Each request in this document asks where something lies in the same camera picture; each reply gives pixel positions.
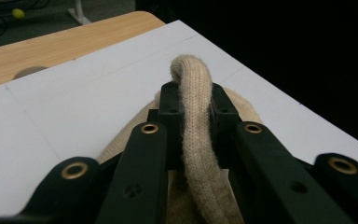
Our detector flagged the black floor cable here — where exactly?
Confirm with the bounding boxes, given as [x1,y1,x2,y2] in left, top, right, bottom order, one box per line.
[0,0,50,41]

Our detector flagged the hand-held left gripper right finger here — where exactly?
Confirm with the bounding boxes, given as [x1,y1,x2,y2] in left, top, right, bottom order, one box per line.
[211,82,353,224]

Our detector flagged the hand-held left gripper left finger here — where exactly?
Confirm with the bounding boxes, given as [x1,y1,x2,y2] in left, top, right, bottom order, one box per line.
[94,80,185,224]

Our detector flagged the yellow tennis ball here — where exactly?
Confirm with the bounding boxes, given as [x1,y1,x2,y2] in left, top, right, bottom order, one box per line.
[11,7,26,21]

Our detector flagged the beige knit sweater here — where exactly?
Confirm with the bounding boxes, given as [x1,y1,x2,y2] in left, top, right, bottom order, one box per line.
[96,54,264,224]

